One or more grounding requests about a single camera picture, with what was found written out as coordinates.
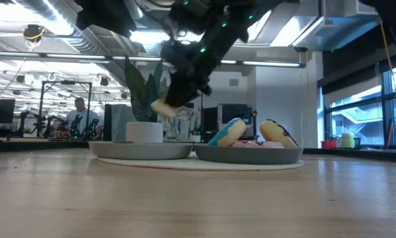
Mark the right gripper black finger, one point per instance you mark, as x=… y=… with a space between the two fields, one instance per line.
x=184 y=89
x=205 y=87

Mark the small dark chocolate donut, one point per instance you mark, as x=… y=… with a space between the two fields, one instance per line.
x=161 y=108

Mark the large blue donut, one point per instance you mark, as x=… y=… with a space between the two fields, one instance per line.
x=229 y=132

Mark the large pink donut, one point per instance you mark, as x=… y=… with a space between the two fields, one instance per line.
x=250 y=144

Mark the large chocolate donut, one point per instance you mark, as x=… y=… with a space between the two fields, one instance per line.
x=277 y=134

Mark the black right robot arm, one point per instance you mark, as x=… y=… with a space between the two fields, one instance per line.
x=237 y=13

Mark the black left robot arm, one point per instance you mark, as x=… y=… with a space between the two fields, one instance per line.
x=105 y=15

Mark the black background robot arm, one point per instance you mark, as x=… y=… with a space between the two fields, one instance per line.
x=24 y=124
x=40 y=125

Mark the floral print partition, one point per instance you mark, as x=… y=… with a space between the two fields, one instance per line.
x=181 y=127

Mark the grey framed monitor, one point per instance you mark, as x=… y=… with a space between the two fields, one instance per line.
x=234 y=114

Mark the green plant in white pot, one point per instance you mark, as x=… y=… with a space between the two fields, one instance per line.
x=144 y=132

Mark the grey partition panel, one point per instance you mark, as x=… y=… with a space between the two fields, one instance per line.
x=121 y=115

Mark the round white placemat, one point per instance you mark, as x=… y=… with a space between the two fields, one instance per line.
x=191 y=164

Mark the light grey plate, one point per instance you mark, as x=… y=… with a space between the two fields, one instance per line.
x=138 y=151

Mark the dark grey plate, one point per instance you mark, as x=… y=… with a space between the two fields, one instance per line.
x=247 y=156

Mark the person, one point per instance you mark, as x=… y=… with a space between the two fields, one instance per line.
x=82 y=115

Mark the long ceiling light bar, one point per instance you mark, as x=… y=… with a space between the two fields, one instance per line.
x=75 y=57

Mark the red bin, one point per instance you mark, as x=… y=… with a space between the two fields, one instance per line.
x=329 y=144

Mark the yellow green container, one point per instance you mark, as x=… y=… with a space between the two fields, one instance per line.
x=347 y=140

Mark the dark framed window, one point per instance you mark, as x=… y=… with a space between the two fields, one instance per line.
x=359 y=122

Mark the grey wall vent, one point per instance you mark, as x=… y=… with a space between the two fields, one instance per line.
x=233 y=82

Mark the black background rig frame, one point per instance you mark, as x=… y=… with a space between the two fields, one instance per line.
x=65 y=82

